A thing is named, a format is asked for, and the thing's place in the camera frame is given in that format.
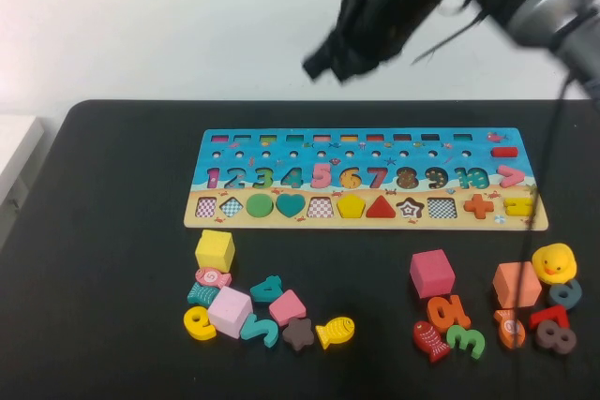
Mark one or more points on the salmon wooden cube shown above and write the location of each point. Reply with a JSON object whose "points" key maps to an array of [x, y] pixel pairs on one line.
{"points": [[506, 284]]}

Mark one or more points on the teal heart block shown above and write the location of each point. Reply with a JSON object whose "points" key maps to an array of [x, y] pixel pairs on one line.
{"points": [[289, 203]]}

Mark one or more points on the yellow pentagon block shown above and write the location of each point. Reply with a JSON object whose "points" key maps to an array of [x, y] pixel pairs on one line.
{"points": [[352, 207]]}

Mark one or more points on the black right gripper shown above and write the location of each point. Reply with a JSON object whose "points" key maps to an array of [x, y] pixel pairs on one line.
{"points": [[389, 2]]}

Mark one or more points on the blue wooden number puzzle board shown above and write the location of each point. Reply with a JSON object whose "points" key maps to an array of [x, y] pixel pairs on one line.
{"points": [[469, 163]]}

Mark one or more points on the teal curved number piece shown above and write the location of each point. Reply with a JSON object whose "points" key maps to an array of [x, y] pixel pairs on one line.
{"points": [[269, 332]]}

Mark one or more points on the teal number four piece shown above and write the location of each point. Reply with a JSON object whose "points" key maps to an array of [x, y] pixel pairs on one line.
{"points": [[272, 288]]}

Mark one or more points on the yellow wooden fish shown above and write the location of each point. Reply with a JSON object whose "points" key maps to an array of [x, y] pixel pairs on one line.
{"points": [[335, 330]]}

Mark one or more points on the teal wooden fish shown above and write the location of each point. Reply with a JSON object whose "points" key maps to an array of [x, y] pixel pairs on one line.
{"points": [[201, 294]]}

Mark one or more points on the pink wooden fish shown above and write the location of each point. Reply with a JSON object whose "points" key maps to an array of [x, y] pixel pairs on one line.
{"points": [[212, 277]]}

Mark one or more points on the yellow equals sign piece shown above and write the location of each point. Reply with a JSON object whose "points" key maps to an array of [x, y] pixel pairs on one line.
{"points": [[508, 206]]}

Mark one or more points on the grey-blue number piece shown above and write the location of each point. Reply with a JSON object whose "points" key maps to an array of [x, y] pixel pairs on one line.
{"points": [[575, 299]]}

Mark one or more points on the green circle block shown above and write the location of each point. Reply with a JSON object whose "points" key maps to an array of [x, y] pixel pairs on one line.
{"points": [[259, 205]]}

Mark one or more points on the orange number ten piece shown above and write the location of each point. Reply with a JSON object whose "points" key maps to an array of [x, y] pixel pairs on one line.
{"points": [[461, 313]]}

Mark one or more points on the red number seven piece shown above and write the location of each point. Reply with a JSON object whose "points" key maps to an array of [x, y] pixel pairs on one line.
{"points": [[558, 313]]}

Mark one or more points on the brown number eight piece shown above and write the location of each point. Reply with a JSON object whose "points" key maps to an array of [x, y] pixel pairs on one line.
{"points": [[555, 338]]}

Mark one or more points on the orange plus sign piece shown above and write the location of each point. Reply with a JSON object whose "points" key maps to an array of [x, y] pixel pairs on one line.
{"points": [[478, 206]]}

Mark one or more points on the magenta wooden cube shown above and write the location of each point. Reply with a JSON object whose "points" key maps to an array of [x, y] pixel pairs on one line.
{"points": [[432, 273]]}

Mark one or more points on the pink greater-than sign piece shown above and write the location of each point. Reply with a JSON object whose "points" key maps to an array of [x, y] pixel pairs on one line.
{"points": [[514, 176]]}

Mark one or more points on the pink number five piece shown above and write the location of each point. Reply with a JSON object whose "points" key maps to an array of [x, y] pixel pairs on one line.
{"points": [[321, 180]]}

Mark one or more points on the pink trapezoid block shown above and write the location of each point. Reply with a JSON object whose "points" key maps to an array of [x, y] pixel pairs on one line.
{"points": [[287, 307]]}

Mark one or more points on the light pink wooden cube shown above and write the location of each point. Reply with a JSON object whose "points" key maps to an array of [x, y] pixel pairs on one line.
{"points": [[229, 311]]}

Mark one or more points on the yellow wooden cube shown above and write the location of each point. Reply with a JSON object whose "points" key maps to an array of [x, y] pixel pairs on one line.
{"points": [[214, 250]]}

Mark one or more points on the yellow number nine piece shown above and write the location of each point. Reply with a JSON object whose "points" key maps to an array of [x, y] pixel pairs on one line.
{"points": [[192, 325]]}

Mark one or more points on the brown star block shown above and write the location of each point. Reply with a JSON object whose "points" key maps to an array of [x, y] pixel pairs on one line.
{"points": [[298, 333]]}

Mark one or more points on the red wooden fish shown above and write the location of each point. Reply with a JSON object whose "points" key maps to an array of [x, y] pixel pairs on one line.
{"points": [[430, 341]]}

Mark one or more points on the red triangle block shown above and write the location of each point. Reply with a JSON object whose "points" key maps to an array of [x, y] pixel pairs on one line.
{"points": [[379, 210]]}

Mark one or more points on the red minus sign block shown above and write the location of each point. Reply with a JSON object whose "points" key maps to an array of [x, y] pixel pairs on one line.
{"points": [[504, 152]]}

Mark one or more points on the orange wooden fish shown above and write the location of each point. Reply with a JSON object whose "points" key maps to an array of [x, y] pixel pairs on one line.
{"points": [[504, 332]]}

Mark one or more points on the yellow rubber duck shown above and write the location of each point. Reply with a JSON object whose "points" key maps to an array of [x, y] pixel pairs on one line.
{"points": [[554, 263]]}

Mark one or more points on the green number three piece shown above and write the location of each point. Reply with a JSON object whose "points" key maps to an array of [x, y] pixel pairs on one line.
{"points": [[475, 344]]}

